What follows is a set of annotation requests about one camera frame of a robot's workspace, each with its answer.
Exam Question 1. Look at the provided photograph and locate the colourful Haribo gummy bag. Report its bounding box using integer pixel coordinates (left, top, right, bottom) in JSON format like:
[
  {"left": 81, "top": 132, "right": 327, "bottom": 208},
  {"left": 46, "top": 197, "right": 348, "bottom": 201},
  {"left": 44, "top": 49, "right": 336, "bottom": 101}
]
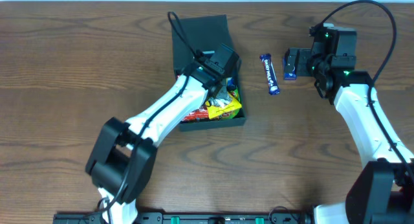
[{"left": 222, "top": 89, "right": 242, "bottom": 120}]

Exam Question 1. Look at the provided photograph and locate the blue Eclipse mint box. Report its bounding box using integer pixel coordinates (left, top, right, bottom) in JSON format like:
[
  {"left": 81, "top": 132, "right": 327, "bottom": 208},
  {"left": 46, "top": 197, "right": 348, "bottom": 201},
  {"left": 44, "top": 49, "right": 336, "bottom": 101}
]
[{"left": 283, "top": 56, "right": 297, "bottom": 80}]

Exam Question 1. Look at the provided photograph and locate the yellow nuts snack bag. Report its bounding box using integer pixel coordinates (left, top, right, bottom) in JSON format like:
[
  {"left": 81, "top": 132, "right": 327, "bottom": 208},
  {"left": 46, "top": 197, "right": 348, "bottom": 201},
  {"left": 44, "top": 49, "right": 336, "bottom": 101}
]
[{"left": 204, "top": 98, "right": 229, "bottom": 120}]

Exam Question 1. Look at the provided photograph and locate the red Maltesers bag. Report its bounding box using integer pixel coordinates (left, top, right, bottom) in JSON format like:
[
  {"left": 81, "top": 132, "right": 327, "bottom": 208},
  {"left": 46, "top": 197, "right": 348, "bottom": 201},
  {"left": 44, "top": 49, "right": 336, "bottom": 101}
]
[{"left": 177, "top": 76, "right": 208, "bottom": 122}]

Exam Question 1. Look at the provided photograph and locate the black gift box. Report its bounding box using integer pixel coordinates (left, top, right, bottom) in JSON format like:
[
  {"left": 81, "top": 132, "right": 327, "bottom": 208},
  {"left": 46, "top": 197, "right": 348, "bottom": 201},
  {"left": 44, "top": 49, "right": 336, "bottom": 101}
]
[{"left": 172, "top": 15, "right": 246, "bottom": 131}]

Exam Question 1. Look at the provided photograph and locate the blue Oreo cookie pack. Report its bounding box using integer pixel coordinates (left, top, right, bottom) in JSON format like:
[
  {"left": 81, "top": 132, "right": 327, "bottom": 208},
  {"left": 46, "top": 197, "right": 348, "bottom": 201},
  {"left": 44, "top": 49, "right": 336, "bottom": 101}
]
[{"left": 226, "top": 78, "right": 237, "bottom": 91}]

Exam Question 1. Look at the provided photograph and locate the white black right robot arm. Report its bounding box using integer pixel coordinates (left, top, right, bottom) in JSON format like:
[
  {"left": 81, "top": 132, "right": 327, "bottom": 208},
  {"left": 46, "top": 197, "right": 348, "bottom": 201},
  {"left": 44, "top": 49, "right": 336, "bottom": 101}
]
[{"left": 283, "top": 23, "right": 413, "bottom": 223}]

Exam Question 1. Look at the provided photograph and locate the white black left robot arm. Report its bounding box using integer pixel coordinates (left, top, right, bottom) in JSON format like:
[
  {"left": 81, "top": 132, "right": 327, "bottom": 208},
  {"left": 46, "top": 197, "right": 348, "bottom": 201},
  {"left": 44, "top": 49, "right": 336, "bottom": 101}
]
[{"left": 85, "top": 44, "right": 239, "bottom": 223}]

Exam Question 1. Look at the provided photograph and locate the purple Dairy Milk bar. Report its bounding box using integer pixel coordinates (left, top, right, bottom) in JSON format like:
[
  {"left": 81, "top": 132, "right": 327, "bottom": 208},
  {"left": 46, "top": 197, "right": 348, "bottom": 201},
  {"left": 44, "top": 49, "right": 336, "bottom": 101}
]
[{"left": 259, "top": 54, "right": 280, "bottom": 95}]

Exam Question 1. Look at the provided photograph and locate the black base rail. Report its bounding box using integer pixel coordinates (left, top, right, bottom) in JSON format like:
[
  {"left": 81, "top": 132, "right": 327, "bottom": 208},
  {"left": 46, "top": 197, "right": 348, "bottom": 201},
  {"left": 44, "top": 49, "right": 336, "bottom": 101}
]
[{"left": 52, "top": 212, "right": 314, "bottom": 224}]

